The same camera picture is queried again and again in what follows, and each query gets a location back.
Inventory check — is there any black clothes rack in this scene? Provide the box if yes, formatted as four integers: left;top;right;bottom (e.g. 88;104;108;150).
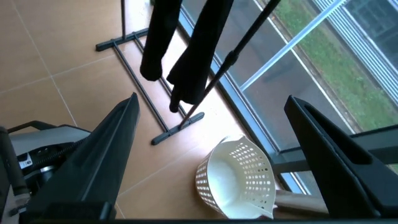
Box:
95;0;282;146

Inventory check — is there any black garment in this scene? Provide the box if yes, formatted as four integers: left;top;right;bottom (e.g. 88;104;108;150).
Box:
165;0;235;114

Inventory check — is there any window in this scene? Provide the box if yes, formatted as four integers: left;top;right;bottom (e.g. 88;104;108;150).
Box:
177;0;398;195

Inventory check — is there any white laundry basket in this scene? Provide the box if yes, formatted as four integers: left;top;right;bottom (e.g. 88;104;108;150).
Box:
195;134;277;220

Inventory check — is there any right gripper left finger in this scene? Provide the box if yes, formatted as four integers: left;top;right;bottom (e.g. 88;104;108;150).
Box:
23;92;141;220

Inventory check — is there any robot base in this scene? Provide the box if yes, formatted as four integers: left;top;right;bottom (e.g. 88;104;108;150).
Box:
0;120;93;219

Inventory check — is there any beige curtain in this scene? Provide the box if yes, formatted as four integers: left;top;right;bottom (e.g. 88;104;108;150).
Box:
274;189;330;216

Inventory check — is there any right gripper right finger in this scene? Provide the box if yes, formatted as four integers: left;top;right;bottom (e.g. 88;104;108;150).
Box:
284;95;398;219

